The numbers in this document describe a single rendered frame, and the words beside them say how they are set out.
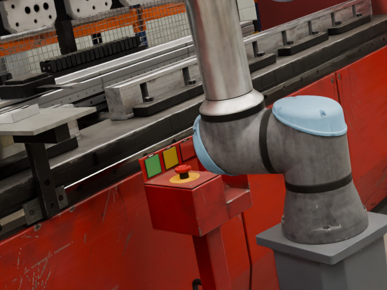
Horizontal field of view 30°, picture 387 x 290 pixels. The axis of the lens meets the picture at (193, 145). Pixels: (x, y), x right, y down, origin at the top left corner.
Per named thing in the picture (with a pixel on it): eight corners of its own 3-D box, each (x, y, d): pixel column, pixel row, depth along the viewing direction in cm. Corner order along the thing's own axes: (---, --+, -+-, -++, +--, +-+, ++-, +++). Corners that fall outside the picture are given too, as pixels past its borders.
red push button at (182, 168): (185, 183, 167) (182, 169, 166) (173, 182, 170) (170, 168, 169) (197, 178, 170) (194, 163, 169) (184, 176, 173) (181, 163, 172)
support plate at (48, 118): (34, 135, 143) (32, 130, 143) (-44, 134, 159) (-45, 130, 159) (97, 111, 157) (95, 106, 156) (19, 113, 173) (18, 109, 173)
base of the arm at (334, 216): (386, 218, 126) (379, 164, 124) (330, 251, 117) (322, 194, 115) (321, 205, 138) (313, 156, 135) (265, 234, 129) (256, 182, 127)
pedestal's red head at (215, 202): (201, 237, 164) (186, 163, 160) (152, 229, 175) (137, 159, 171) (253, 205, 178) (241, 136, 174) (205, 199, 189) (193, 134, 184)
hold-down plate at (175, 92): (147, 117, 199) (145, 106, 198) (133, 117, 202) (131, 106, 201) (210, 90, 221) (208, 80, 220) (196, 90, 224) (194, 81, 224)
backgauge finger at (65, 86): (61, 96, 188) (57, 78, 187) (0, 99, 204) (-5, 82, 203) (94, 86, 197) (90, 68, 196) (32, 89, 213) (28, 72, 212)
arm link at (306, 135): (341, 186, 117) (330, 105, 114) (265, 186, 124) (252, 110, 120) (360, 161, 127) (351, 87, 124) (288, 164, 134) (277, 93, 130)
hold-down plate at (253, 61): (228, 82, 229) (227, 72, 228) (215, 83, 232) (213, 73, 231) (276, 61, 251) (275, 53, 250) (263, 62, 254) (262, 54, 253)
